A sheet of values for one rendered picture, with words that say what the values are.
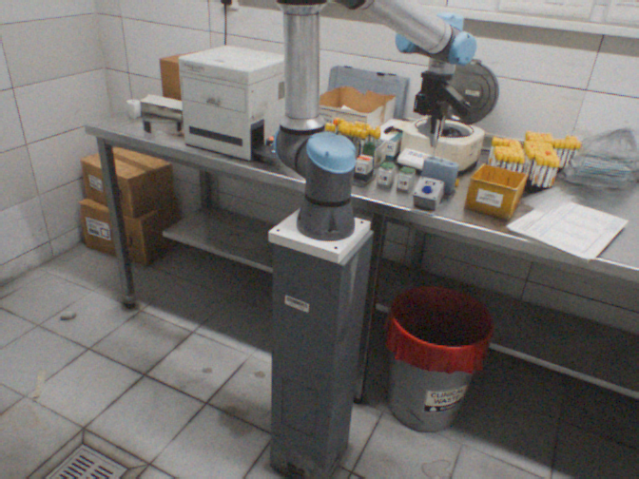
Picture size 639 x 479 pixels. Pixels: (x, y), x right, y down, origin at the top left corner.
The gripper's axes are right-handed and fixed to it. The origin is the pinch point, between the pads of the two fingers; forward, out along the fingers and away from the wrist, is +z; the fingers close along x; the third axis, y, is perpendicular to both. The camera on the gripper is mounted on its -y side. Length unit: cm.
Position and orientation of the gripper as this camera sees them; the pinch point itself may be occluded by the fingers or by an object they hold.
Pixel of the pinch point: (435, 143)
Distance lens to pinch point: 166.5
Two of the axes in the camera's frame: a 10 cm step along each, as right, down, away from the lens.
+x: -5.3, 4.1, -7.4
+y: -8.4, -3.2, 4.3
